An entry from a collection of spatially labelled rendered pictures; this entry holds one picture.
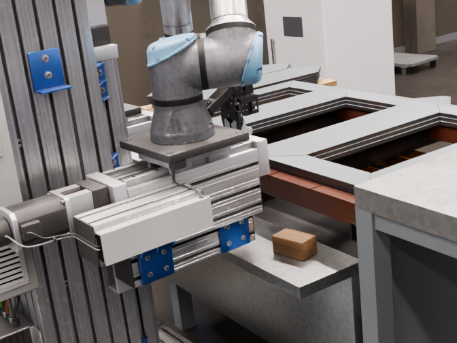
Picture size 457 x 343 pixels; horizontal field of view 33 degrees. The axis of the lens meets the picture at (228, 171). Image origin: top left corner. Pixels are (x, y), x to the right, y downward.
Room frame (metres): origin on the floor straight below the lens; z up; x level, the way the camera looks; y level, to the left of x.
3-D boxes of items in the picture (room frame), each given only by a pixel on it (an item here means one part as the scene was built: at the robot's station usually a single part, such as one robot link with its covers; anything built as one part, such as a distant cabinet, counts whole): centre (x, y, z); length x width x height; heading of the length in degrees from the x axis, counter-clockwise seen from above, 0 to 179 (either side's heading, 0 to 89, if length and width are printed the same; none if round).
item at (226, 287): (2.24, 0.06, 0.47); 1.30 x 0.04 x 0.35; 32
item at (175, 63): (1.73, 0.09, 1.20); 0.13 x 0.12 x 0.14; 89
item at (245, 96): (2.08, -0.05, 1.04); 0.09 x 0.08 x 0.12; 122
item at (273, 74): (3.30, -0.08, 0.82); 0.80 x 0.40 x 0.06; 122
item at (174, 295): (2.72, 0.24, 0.34); 0.06 x 0.06 x 0.68; 32
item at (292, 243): (1.79, -0.15, 0.70); 0.10 x 0.06 x 0.05; 44
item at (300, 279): (2.20, 0.13, 0.66); 1.30 x 0.20 x 0.03; 32
